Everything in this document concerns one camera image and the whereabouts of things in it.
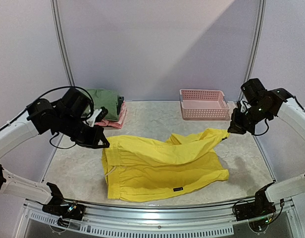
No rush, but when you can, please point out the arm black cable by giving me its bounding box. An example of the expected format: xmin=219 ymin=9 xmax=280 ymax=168
xmin=25 ymin=86 xmax=96 ymax=149
xmin=251 ymin=118 xmax=269 ymax=136

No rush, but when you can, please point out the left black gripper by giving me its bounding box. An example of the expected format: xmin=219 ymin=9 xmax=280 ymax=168
xmin=57 ymin=112 xmax=109 ymax=148

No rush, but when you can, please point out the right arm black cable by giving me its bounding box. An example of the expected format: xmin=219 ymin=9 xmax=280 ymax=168
xmin=251 ymin=118 xmax=269 ymax=136

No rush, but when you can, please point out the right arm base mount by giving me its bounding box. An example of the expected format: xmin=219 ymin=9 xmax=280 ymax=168
xmin=232 ymin=182 xmax=284 ymax=233

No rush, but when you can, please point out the yellow garment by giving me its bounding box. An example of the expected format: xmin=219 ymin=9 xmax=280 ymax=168
xmin=102 ymin=128 xmax=230 ymax=202

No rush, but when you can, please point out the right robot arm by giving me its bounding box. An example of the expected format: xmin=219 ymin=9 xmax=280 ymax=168
xmin=228 ymin=78 xmax=305 ymax=216

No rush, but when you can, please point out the right aluminium frame post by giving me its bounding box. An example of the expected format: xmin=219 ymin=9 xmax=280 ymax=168
xmin=241 ymin=0 xmax=266 ymax=86

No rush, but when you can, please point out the folded navy graphic shirt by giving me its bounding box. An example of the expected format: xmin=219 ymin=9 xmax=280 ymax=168
xmin=117 ymin=96 xmax=124 ymax=111

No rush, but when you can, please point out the left aluminium frame post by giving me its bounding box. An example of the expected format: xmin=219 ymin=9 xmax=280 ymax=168
xmin=51 ymin=0 xmax=75 ymax=86

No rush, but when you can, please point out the aluminium front rail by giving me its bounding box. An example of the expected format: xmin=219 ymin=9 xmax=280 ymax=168
xmin=17 ymin=191 xmax=303 ymax=238

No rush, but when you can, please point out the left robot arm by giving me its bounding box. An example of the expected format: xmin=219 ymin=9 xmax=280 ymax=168
xmin=0 ymin=86 xmax=109 ymax=215

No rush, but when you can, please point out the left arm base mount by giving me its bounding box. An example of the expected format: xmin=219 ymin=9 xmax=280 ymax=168
xmin=42 ymin=182 xmax=86 ymax=228

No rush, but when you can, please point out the green tank top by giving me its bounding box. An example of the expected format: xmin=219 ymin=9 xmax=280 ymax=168
xmin=87 ymin=89 xmax=121 ymax=121

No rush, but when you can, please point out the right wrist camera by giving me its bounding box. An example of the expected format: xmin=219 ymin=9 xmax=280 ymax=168
xmin=237 ymin=99 xmax=251 ymax=113

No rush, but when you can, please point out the pink plastic basket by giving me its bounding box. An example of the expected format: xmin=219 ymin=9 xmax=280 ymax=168
xmin=179 ymin=89 xmax=230 ymax=120

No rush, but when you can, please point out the aluminium frame post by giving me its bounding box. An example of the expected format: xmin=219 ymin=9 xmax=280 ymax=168
xmin=241 ymin=0 xmax=266 ymax=86
xmin=51 ymin=0 xmax=75 ymax=86

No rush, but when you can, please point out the folded pink garment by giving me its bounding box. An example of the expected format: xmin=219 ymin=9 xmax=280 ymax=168
xmin=94 ymin=100 xmax=128 ymax=129

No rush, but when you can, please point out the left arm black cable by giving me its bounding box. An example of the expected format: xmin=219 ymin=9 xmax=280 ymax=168
xmin=25 ymin=86 xmax=96 ymax=149

